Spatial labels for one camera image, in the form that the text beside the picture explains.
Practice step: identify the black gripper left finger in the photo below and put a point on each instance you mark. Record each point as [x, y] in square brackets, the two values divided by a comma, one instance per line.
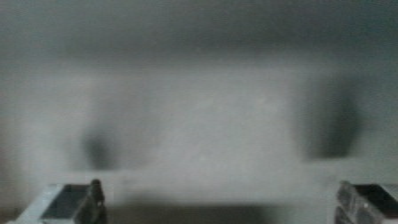
[70, 204]

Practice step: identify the white drawer cabinet box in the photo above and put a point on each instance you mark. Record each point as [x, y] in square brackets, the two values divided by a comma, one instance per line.
[216, 102]

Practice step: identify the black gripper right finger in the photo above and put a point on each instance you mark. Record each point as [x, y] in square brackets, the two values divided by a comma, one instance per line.
[367, 204]

